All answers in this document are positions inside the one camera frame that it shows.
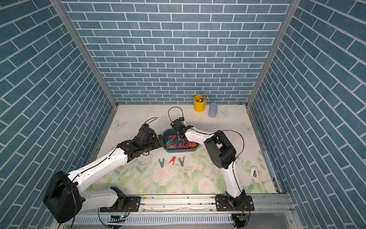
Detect dark teal storage box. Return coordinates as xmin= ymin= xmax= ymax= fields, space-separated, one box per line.
xmin=163 ymin=129 xmax=199 ymax=153

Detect red clothespin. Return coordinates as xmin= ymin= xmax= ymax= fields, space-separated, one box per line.
xmin=169 ymin=156 xmax=176 ymax=165

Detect dark teal clothespin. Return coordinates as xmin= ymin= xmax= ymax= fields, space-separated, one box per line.
xmin=178 ymin=156 xmax=185 ymax=167

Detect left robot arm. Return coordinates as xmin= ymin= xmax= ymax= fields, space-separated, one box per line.
xmin=43 ymin=124 xmax=164 ymax=224

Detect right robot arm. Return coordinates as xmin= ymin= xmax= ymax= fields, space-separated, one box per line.
xmin=170 ymin=119 xmax=245 ymax=202

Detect yellow pen cup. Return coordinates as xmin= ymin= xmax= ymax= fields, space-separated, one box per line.
xmin=193 ymin=95 xmax=207 ymax=113

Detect grey blue cylinder case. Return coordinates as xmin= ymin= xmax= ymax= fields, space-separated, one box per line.
xmin=208 ymin=102 xmax=218 ymax=118

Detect pens in yellow cup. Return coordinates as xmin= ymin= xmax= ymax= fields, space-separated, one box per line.
xmin=199 ymin=94 xmax=208 ymax=103

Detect small white device on table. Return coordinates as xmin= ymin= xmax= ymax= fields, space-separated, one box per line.
xmin=250 ymin=166 xmax=258 ymax=179

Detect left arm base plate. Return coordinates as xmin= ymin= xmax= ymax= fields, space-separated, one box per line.
xmin=99 ymin=196 xmax=141 ymax=213

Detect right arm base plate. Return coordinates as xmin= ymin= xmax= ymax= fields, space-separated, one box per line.
xmin=215 ymin=195 xmax=255 ymax=212

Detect aluminium front rail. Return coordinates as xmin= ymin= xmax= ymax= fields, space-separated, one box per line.
xmin=81 ymin=193 xmax=295 ymax=214

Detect aluminium corner post left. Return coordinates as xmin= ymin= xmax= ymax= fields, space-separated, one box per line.
xmin=50 ymin=0 xmax=118 ymax=109

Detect aluminium corner post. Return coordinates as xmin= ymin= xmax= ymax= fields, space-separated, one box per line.
xmin=50 ymin=0 xmax=118 ymax=109
xmin=246 ymin=0 xmax=301 ymax=109

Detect aluminium corner post right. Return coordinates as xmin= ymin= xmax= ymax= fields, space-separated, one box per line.
xmin=246 ymin=0 xmax=301 ymax=109

